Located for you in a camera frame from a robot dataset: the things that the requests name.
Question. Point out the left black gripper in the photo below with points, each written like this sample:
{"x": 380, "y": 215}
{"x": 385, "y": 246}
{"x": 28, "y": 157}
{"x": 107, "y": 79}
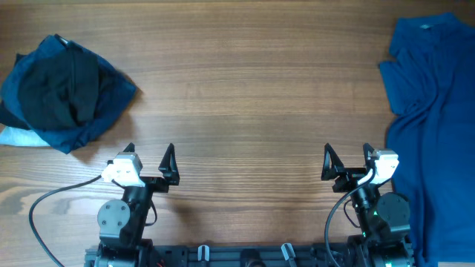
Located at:
{"x": 159, "y": 185}

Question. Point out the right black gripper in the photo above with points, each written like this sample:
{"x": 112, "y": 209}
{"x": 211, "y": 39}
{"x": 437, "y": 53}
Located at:
{"x": 349, "y": 176}

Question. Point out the blue polo shirt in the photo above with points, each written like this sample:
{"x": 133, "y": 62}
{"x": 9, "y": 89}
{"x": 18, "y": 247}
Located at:
{"x": 430, "y": 87}

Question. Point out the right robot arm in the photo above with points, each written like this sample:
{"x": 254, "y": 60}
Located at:
{"x": 384, "y": 219}

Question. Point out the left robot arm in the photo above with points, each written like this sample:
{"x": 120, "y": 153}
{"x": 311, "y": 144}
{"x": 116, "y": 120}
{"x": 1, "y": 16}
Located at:
{"x": 122, "y": 222}

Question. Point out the dark navy crumpled garment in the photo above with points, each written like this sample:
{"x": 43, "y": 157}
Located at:
{"x": 115, "y": 94}

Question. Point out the black crumpled garment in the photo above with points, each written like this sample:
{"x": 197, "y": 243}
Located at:
{"x": 60, "y": 92}

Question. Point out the white cloth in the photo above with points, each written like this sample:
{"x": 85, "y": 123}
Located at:
{"x": 22, "y": 138}

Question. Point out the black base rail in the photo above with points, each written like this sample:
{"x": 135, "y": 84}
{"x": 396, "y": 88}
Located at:
{"x": 286, "y": 254}

